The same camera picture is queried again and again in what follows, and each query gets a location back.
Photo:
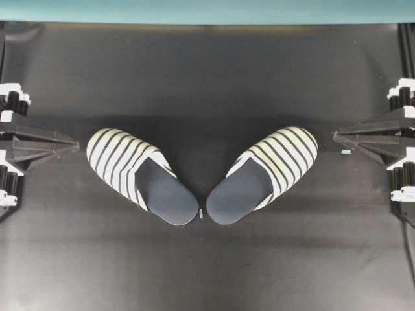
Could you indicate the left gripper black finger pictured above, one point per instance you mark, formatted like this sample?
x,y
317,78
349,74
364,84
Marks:
x,y
28,154
37,134

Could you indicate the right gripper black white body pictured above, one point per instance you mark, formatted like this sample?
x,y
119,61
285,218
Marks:
x,y
402,97

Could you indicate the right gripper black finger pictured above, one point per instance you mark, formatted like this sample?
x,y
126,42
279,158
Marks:
x,y
386,126
385,149

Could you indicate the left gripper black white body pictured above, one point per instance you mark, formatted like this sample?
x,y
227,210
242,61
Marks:
x,y
13,101

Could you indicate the striped slipper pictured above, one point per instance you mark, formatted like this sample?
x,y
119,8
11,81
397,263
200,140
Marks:
x,y
262,173
140,172

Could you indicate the black mat on table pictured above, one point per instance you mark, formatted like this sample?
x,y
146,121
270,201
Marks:
x,y
203,95

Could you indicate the right black aluminium rail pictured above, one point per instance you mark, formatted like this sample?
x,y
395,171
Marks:
x,y
406,45

